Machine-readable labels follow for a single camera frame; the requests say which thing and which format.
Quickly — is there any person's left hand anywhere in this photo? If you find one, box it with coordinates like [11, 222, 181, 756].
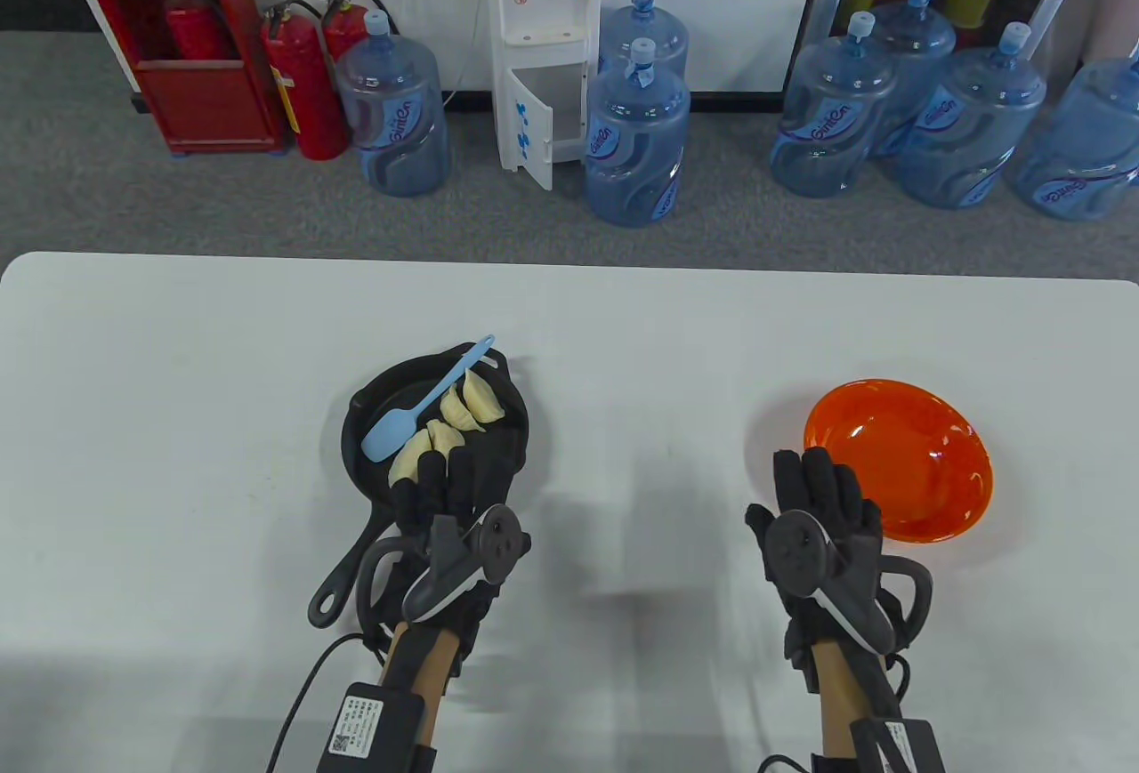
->
[360, 450, 533, 676]

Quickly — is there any person's right hand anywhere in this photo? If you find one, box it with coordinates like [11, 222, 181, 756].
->
[746, 448, 909, 698]

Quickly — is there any blue dessert shovel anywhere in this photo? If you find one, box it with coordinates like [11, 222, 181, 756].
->
[360, 334, 497, 463]

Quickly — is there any orange plastic bowl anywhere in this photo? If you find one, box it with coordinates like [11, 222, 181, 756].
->
[804, 379, 994, 544]

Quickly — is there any black frying pan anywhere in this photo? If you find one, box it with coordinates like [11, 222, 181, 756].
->
[307, 346, 532, 629]

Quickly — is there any person's left forearm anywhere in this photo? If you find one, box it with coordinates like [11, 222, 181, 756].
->
[383, 626, 459, 773]

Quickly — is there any person's right forearm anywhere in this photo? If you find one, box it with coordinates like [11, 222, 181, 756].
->
[805, 644, 895, 761]

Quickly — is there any black grey right hand controller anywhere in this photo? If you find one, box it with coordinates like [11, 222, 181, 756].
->
[765, 509, 935, 654]

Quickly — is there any black grey hand controller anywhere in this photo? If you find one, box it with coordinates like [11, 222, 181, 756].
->
[354, 503, 533, 627]
[765, 509, 935, 654]

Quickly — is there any black grey left hand controller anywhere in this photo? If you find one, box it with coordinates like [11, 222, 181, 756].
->
[354, 503, 533, 627]

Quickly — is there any black left wrist sensor box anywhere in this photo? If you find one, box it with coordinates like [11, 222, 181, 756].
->
[329, 682, 426, 773]

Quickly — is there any black wrist sensor box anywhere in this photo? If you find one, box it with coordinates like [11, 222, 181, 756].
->
[850, 717, 947, 773]
[329, 682, 426, 773]

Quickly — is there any black right wrist sensor box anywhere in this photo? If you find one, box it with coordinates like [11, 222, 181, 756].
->
[850, 717, 947, 773]

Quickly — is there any blue water jug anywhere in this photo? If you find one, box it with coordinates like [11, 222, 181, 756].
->
[894, 21, 1049, 211]
[585, 37, 692, 229]
[770, 11, 900, 199]
[1006, 35, 1139, 222]
[598, 0, 691, 80]
[868, 0, 957, 160]
[335, 10, 452, 198]

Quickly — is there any tall red fire extinguisher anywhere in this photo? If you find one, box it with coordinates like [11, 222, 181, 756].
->
[260, 0, 350, 162]

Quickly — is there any red fire extinguisher cabinet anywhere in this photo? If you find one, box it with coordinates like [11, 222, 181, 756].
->
[73, 0, 290, 156]

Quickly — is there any short red fire extinguisher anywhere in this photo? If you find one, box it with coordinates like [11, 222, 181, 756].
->
[319, 0, 400, 67]

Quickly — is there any white water dispenser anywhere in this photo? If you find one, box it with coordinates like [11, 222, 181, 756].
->
[492, 0, 602, 191]

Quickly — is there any red extinguisher inside cabinet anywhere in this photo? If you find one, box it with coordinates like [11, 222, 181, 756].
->
[163, 0, 234, 62]

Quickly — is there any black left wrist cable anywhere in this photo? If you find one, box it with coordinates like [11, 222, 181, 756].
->
[267, 633, 384, 773]

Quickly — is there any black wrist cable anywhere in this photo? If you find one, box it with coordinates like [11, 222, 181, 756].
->
[267, 633, 384, 773]
[756, 650, 913, 773]

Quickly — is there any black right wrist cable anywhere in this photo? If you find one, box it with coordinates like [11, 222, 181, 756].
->
[756, 650, 913, 773]

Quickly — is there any white cable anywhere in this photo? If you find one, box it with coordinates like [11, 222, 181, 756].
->
[392, 0, 490, 111]

